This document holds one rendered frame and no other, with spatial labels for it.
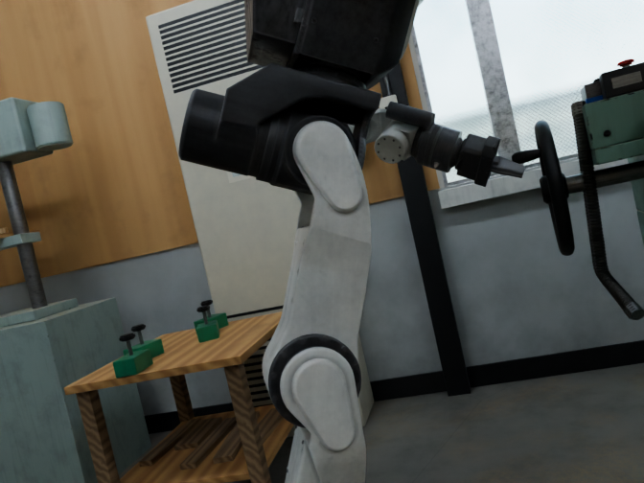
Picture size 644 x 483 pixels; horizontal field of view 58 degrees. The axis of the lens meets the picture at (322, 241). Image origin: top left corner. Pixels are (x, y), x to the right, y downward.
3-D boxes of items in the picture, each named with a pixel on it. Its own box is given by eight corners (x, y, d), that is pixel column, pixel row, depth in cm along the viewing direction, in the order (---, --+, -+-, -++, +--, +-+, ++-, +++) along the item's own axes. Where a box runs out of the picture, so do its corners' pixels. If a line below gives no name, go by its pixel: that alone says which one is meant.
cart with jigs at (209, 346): (192, 458, 241) (155, 308, 238) (324, 439, 229) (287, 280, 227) (103, 556, 177) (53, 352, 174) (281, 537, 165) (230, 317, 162)
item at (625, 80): (583, 108, 125) (577, 83, 125) (639, 95, 121) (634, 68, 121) (588, 103, 113) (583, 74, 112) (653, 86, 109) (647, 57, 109)
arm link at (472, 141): (480, 200, 120) (425, 183, 123) (494, 166, 124) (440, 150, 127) (491, 161, 109) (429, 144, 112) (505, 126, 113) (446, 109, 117)
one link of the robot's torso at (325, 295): (268, 436, 85) (275, 115, 85) (259, 402, 102) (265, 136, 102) (370, 432, 88) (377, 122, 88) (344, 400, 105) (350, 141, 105)
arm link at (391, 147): (423, 179, 118) (371, 163, 122) (438, 154, 126) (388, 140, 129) (434, 130, 111) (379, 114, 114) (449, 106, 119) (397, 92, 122)
